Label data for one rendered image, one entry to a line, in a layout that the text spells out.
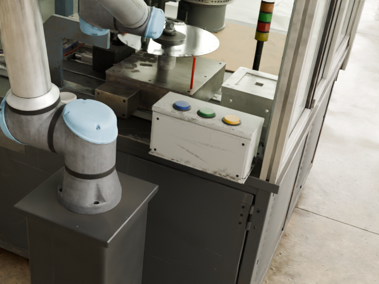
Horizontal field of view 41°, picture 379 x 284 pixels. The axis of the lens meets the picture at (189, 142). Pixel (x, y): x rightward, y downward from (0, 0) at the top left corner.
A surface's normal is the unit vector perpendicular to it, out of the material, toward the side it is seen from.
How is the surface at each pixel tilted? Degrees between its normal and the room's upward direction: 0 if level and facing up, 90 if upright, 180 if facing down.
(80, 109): 8
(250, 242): 90
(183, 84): 0
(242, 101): 90
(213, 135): 90
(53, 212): 0
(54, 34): 90
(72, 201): 73
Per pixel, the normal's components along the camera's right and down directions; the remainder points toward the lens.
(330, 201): 0.11, -0.86
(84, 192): 0.07, 0.22
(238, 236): -0.39, 0.43
